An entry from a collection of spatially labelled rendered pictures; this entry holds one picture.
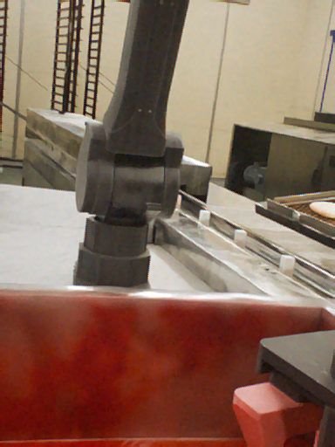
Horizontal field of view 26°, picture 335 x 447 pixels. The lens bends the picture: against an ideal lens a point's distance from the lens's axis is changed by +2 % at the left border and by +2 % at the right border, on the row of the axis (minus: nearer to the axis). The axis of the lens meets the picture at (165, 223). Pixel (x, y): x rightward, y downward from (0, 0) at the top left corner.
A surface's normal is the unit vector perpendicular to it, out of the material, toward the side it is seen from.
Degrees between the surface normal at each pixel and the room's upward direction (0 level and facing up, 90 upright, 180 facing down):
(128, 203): 118
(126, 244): 90
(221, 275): 90
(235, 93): 90
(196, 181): 90
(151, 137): 112
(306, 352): 4
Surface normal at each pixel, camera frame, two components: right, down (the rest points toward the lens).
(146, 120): 0.19, 0.55
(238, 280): -0.94, -0.05
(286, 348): 0.14, -0.96
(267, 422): 0.55, 0.22
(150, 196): 0.25, 0.22
